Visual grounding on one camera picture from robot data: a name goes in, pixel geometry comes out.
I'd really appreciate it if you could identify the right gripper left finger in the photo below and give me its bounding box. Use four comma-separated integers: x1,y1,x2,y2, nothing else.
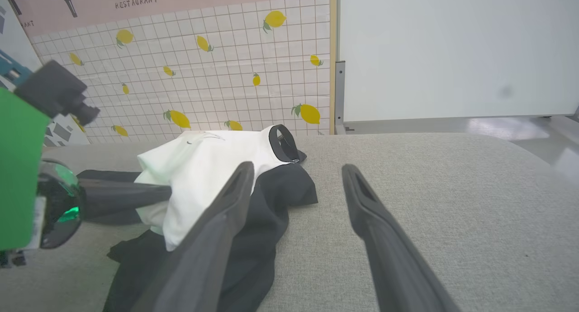
144,161,255,312

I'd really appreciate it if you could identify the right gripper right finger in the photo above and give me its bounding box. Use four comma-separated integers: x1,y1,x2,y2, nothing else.
342,164,461,312

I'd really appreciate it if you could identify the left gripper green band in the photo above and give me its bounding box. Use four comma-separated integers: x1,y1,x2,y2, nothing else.
0,88,173,251

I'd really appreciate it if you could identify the white and black t-shirt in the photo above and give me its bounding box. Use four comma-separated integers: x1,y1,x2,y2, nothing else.
77,124,318,312

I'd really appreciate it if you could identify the lemon tile backdrop poster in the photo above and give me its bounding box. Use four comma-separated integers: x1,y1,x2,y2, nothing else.
0,0,331,145

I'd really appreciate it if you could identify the large white panel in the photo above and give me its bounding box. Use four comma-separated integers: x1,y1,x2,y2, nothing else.
338,0,579,123

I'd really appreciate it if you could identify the light wooden strip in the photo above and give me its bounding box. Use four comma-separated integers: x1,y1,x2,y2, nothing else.
329,0,340,135

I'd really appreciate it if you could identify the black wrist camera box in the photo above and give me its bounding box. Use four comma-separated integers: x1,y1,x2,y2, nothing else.
14,60,101,126

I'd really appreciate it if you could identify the grey metal bracket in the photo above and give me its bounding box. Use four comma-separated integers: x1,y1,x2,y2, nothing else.
335,61,346,135

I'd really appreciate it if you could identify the teal cable connector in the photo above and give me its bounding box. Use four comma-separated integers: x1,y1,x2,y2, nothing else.
0,50,23,87

